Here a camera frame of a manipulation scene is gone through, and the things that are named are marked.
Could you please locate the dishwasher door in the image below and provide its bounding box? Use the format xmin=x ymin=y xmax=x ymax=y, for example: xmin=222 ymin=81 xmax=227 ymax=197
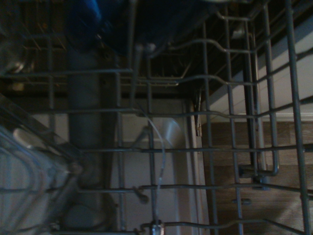
xmin=107 ymin=96 xmax=211 ymax=235

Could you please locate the navy blue mug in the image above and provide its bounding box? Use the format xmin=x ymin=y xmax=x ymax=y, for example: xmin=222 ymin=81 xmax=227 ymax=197
xmin=65 ymin=0 xmax=211 ymax=60

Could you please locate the clear glass container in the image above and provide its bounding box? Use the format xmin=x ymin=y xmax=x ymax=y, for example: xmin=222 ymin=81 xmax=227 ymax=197
xmin=0 ymin=96 xmax=83 ymax=235

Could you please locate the grey wire dishwasher rack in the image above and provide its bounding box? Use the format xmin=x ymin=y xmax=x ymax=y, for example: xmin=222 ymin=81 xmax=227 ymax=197
xmin=0 ymin=0 xmax=313 ymax=235

